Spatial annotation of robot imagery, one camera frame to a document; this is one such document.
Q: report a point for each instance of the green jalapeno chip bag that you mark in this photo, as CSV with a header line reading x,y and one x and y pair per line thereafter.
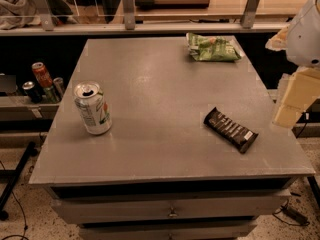
x,y
212,49

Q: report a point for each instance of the grey cloth bundle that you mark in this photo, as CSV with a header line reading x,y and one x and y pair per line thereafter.
x,y
16,13

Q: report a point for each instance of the lower grey drawer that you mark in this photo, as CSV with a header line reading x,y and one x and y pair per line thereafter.
x,y
181,231

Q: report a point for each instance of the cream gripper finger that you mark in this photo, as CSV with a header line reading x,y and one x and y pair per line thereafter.
x,y
295,94
279,41

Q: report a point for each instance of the red soda can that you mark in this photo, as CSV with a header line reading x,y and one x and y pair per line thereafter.
x,y
42,74

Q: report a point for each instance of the upper grey drawer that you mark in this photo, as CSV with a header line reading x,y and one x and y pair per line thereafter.
x,y
162,207

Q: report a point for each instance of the black candy bar wrapper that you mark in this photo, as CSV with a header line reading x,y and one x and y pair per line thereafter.
x,y
239,136

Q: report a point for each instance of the middle metal rail bracket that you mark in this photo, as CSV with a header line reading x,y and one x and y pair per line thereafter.
x,y
128,11

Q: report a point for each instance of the black stand leg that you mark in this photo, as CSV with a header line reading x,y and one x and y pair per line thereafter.
x,y
10,177

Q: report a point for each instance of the dark blue soda can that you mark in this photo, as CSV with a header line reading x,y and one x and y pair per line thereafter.
x,y
32,92

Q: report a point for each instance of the grey can shelf tray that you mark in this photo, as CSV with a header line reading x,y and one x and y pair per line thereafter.
x,y
20,108

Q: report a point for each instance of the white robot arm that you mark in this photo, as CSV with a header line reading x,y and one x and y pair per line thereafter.
x,y
301,43

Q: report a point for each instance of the grey drawer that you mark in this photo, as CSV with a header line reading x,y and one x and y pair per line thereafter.
x,y
181,231
162,207

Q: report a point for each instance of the metal rail bracket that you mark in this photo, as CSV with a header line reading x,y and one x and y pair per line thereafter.
x,y
44,14
249,14
128,11

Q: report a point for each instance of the white green soda can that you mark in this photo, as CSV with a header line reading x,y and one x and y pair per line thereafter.
x,y
92,106

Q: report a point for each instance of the left metal rail bracket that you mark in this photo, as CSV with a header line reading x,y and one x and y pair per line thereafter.
x,y
44,14

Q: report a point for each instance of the right metal rail bracket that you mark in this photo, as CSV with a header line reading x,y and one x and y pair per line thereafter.
x,y
249,14

